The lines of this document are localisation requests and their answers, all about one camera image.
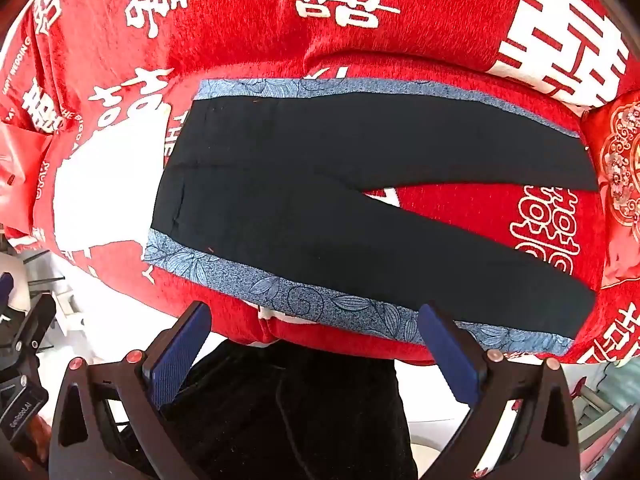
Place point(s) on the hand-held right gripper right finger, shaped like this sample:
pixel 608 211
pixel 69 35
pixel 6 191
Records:
pixel 445 355

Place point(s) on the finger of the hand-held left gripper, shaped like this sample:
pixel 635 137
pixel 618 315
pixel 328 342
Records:
pixel 35 325
pixel 5 287

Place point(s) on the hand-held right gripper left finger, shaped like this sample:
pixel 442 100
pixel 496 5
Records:
pixel 180 355

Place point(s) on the black pants with blue trim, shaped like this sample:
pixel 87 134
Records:
pixel 310 200

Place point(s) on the person's left hand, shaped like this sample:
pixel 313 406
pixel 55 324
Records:
pixel 39 435

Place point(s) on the red plastic bag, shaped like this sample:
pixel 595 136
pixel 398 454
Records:
pixel 20 170

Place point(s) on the person's dark clothing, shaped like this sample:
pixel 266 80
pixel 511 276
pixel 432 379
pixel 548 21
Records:
pixel 300 410

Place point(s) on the grey metal rack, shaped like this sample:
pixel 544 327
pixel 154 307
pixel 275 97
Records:
pixel 595 410

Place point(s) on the red embroidered cushion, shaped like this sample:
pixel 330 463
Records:
pixel 617 185

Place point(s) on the red printed blanket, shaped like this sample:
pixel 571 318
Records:
pixel 250 25

